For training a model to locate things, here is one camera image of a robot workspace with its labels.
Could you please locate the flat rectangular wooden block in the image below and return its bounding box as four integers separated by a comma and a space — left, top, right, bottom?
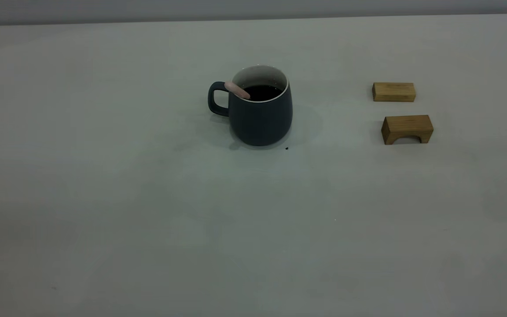
372, 82, 416, 103

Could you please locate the arched wooden block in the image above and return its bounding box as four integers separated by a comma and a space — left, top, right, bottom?
381, 114, 434, 145

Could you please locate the dark grey ceramic mug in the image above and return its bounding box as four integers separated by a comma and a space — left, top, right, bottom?
208, 65, 293, 147

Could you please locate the pink handled metal spoon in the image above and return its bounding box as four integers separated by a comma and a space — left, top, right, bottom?
224, 81, 251, 100

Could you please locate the dark coffee liquid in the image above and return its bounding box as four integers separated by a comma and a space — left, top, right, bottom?
244, 85, 283, 101

